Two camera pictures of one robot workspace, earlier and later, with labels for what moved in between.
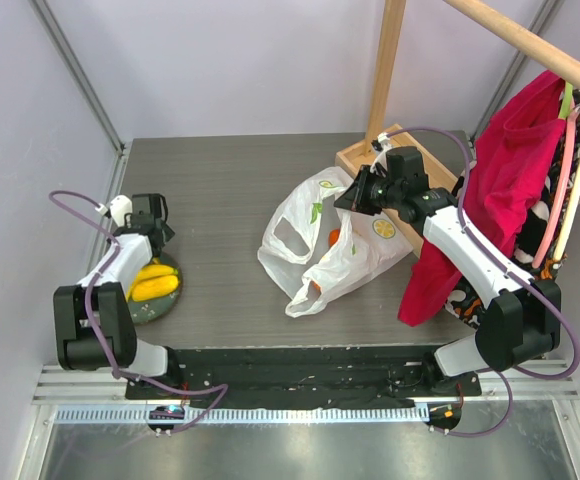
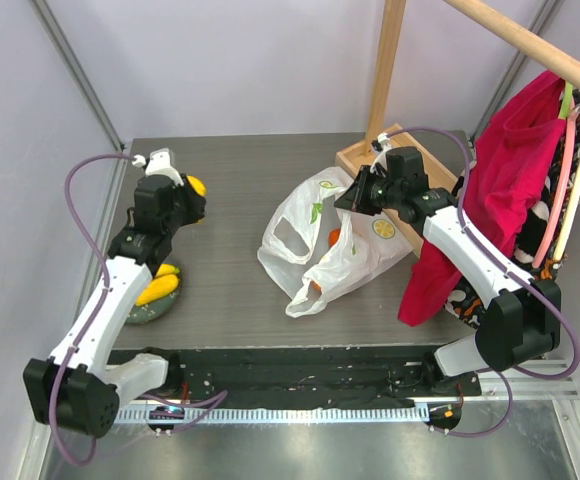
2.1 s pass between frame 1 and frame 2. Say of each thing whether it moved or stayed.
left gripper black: moved
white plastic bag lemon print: stayed
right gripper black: stayed
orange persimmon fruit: stayed
